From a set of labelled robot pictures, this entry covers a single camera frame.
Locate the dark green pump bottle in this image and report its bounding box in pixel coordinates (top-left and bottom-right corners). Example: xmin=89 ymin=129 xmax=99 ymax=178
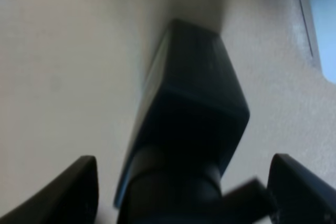
xmin=113 ymin=18 xmax=250 ymax=224

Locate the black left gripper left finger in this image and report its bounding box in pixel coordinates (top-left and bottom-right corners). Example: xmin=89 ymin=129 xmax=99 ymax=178
xmin=1 ymin=156 xmax=99 ymax=223

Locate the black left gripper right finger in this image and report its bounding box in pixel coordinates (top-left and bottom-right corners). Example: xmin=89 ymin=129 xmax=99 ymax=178
xmin=267 ymin=154 xmax=335 ymax=223

